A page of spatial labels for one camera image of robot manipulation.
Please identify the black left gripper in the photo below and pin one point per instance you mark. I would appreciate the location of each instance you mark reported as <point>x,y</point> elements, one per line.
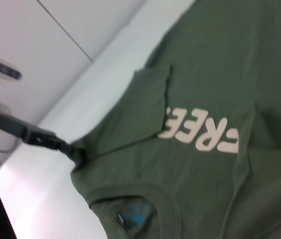
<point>11,125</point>

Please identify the dark green FREE t-shirt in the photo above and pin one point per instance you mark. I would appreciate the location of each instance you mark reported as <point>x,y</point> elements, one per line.
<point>205,99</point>

